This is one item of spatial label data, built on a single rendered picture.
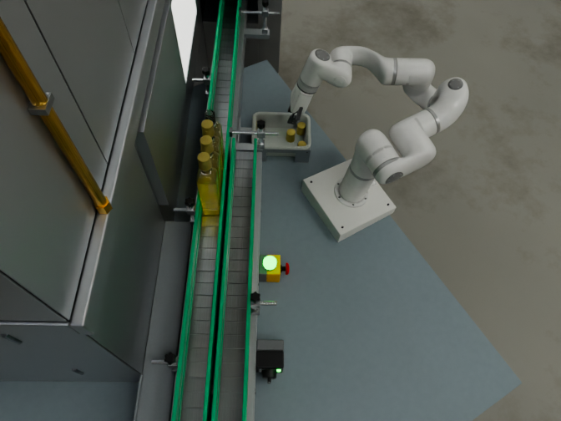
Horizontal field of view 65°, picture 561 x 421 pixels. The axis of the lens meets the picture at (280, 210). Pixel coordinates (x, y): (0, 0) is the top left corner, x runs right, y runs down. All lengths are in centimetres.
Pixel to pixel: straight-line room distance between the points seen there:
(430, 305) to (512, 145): 179
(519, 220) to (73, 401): 237
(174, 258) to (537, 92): 284
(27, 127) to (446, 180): 242
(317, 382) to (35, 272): 94
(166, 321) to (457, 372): 89
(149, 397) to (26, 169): 79
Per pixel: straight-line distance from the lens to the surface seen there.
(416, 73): 150
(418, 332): 152
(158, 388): 130
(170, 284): 137
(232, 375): 128
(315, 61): 145
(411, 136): 137
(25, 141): 68
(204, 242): 140
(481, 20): 398
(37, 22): 74
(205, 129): 129
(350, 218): 155
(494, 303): 255
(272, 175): 168
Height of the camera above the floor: 214
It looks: 60 degrees down
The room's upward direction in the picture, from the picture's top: 5 degrees clockwise
